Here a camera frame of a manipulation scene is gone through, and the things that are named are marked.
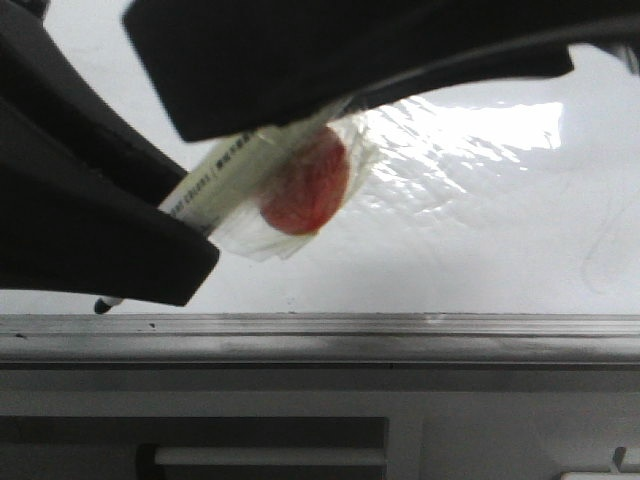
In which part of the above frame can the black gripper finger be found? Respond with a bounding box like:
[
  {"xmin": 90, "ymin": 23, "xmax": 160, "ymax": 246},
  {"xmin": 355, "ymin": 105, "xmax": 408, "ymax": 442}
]
[
  {"xmin": 1, "ymin": 1, "xmax": 219, "ymax": 306},
  {"xmin": 122, "ymin": 0, "xmax": 575, "ymax": 143}
]

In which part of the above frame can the white whiteboard marker pen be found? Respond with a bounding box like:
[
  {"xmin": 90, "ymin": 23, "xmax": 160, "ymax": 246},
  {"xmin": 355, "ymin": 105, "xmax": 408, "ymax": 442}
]
[{"xmin": 93, "ymin": 119, "xmax": 326, "ymax": 315}]

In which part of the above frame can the red disc taped to marker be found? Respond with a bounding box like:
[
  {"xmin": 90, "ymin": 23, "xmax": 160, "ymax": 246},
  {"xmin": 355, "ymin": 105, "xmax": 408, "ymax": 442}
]
[{"xmin": 260, "ymin": 127, "xmax": 350, "ymax": 236}]

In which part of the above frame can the grey base unit with slots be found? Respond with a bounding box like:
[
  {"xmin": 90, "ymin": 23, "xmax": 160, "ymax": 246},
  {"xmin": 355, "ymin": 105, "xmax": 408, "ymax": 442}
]
[{"xmin": 1, "ymin": 365, "xmax": 639, "ymax": 479}]

